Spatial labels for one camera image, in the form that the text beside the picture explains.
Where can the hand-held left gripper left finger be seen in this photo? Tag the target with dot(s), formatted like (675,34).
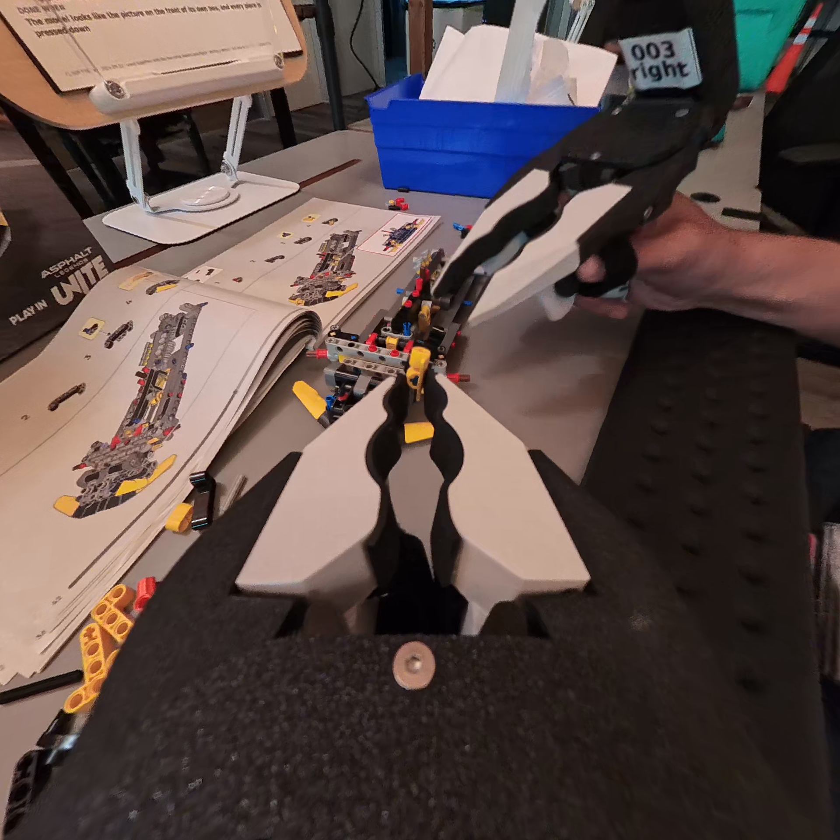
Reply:
(315,518)

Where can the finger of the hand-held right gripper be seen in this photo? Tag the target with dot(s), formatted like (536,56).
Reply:
(544,256)
(505,210)

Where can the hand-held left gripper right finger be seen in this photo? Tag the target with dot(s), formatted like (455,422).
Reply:
(512,518)

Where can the lego car model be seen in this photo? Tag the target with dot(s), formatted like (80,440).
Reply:
(374,348)

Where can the person's right forearm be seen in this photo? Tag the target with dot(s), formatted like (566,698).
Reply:
(781,282)

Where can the black and yellow lego connector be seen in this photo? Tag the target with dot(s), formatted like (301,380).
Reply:
(200,502)

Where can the yellow lego panel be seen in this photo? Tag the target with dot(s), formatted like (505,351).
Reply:
(310,399)

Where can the small yellow lego piece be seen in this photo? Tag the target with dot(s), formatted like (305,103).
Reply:
(418,432)

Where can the lego instruction booklet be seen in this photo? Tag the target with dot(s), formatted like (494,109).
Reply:
(131,394)

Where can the pile of yellow lego beams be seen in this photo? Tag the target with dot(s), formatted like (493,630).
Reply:
(98,630)

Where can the long black lego axle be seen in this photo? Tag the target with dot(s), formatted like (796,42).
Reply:
(39,687)

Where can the person's right hand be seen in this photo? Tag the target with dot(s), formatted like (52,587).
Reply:
(682,262)

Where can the blue plastic bin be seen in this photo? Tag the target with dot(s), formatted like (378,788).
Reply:
(459,138)

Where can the teal cabinet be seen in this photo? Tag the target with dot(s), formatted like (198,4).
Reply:
(768,39)

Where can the white papers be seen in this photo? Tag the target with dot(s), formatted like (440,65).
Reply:
(472,65)

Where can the black foam mat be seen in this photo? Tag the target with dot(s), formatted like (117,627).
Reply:
(709,525)

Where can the white document stand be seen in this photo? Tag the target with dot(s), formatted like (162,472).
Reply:
(197,197)

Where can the black lego frame pieces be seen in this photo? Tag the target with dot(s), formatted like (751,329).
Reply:
(33,768)

